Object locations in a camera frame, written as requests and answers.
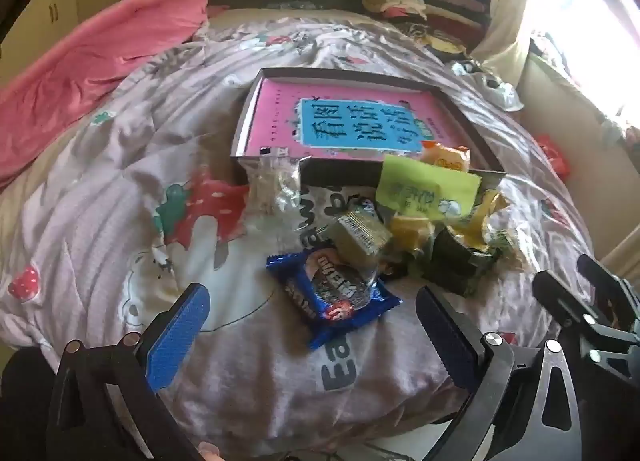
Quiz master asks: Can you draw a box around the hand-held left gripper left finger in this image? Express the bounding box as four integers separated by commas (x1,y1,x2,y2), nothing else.
47,283,211,461

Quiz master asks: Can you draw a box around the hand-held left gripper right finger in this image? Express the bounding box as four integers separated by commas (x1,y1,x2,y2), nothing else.
415,286,583,461

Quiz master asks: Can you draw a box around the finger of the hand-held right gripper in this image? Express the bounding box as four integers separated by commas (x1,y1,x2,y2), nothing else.
532,271,640,377
577,253,640,337

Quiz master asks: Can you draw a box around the dark green snack packet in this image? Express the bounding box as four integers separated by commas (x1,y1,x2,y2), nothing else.
427,228,503,297

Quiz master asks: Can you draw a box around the blue cookie packet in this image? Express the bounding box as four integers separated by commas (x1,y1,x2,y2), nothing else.
265,248,403,352

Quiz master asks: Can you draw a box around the yellow-green cake packet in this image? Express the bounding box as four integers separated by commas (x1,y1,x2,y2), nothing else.
375,154,483,254

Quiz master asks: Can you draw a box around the clear round snack packet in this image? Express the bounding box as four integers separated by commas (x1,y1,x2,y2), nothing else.
247,146,303,217

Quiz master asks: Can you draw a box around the orange rice cracker packet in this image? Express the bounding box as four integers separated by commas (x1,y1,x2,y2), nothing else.
420,140,472,172

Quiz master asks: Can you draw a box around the cardboard box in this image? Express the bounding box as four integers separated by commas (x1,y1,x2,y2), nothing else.
230,68,505,189

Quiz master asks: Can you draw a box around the yellow crinkled snack wrapper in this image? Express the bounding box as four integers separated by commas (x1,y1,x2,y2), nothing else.
450,188,531,272

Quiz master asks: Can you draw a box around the clear olive cake packet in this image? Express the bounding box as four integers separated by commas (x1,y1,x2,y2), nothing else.
325,204,396,292

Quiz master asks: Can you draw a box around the red plastic bag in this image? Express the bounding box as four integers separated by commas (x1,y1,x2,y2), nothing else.
537,134,571,179

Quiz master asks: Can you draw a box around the white plastic bag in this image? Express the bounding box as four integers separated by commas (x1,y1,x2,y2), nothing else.
452,58,521,109

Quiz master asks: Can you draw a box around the pink book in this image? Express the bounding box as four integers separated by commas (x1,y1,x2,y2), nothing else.
242,78,463,162

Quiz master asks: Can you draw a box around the window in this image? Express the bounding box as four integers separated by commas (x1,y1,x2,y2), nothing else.
530,0,640,112

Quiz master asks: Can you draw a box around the cream curtain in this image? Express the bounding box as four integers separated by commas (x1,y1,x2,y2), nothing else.
472,0,556,87

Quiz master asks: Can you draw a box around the pink pillow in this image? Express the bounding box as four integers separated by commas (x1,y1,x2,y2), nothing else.
0,0,210,187

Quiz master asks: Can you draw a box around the cream wardrobe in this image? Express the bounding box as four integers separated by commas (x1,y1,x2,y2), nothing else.
10,0,81,57

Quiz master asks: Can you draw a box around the patterned dark garment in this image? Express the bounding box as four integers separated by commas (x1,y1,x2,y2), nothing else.
265,0,326,12

